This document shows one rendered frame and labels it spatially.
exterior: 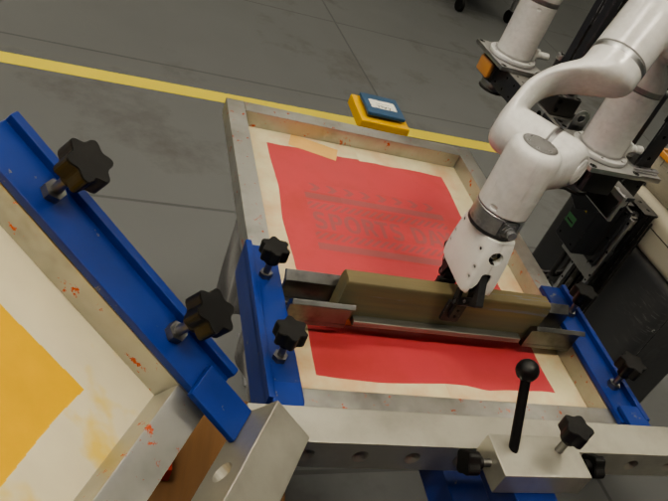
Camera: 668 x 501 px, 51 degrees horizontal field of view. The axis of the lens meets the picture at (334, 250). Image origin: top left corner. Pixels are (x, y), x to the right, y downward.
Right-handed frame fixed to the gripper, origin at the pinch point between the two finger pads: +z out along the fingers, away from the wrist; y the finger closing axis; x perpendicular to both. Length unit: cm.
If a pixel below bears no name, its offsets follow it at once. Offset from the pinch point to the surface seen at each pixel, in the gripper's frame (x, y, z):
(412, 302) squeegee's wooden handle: 6.4, -1.4, 0.4
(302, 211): 16.2, 28.7, 8.3
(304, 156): 13, 48, 8
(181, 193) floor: 15, 163, 104
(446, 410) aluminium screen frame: 4.0, -17.6, 4.8
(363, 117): -6, 71, 8
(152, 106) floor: 26, 228, 104
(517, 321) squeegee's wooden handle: -13.3, -1.4, 1.7
